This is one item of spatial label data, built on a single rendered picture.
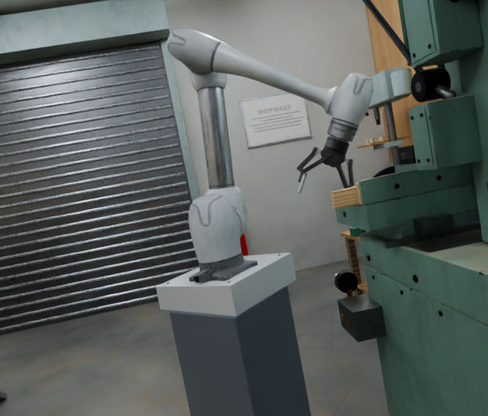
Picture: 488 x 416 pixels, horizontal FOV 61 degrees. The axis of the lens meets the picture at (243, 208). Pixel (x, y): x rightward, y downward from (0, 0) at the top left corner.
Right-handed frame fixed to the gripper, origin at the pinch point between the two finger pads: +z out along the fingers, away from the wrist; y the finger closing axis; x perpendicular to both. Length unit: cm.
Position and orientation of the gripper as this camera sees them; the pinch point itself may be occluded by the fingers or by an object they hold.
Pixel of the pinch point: (318, 196)
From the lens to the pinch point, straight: 142.5
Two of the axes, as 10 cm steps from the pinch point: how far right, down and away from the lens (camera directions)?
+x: 4.0, -1.0, 9.1
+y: 8.7, 3.6, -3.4
